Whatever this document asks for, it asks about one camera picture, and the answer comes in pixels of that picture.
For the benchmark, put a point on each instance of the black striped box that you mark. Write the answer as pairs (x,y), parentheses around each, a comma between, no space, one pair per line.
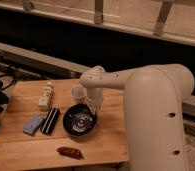
(50,121)

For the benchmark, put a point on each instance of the small white bottle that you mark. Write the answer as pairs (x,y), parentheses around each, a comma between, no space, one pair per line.
(45,97)

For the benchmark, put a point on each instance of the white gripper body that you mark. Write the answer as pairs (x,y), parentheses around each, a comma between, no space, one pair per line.
(95,95)

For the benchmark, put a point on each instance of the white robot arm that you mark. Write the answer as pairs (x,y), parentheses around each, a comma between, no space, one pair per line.
(153,118)

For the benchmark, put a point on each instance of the dark ceramic bowl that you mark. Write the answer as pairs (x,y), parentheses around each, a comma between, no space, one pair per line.
(78,120)

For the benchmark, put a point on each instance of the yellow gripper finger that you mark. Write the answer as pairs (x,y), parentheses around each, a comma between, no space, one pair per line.
(90,107)
(98,108)

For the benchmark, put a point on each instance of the translucent plastic cup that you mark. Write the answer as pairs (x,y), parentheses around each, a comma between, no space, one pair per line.
(78,94)

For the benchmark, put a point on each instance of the metal railing frame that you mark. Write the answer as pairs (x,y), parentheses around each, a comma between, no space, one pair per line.
(171,20)

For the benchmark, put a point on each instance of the blue sponge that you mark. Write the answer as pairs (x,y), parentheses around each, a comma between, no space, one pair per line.
(32,125)

